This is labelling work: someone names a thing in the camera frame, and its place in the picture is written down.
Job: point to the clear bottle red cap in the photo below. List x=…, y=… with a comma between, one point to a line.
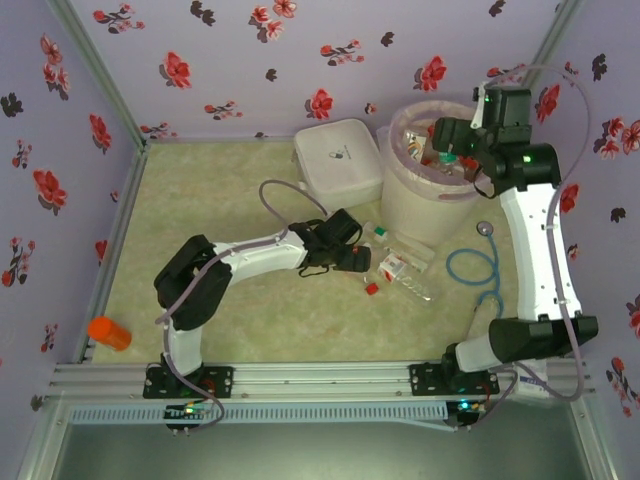
x=470, y=162
x=431, y=160

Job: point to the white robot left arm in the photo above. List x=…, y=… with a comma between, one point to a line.
x=260, y=252

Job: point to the white round waste bin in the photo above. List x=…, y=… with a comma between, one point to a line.
x=415, y=212

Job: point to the translucent plastic bin liner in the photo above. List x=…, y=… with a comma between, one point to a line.
x=395, y=150

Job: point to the red white label bottle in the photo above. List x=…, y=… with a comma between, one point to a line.
x=392, y=265

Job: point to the small clear bottle green band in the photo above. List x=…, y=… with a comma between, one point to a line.
x=378, y=232

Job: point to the clear flat plastic bottle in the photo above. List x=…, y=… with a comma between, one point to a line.
x=414, y=249

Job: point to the white plastic medicine case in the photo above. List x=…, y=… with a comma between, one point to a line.
x=335, y=160

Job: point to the blue stethoscope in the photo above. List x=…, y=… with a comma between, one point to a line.
x=495, y=250

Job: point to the small circuit board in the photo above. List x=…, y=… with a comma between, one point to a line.
x=187, y=412
x=467, y=407

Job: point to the orange pill bottle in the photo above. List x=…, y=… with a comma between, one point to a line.
x=109, y=333

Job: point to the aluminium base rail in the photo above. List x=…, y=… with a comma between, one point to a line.
x=320, y=375

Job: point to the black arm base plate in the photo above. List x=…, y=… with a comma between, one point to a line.
x=425, y=380
x=217, y=382

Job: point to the aluminium frame post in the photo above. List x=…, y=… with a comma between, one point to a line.
x=95, y=70
x=562, y=17

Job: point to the aluminium frame beam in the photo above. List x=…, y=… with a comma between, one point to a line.
x=592, y=440
x=120, y=210

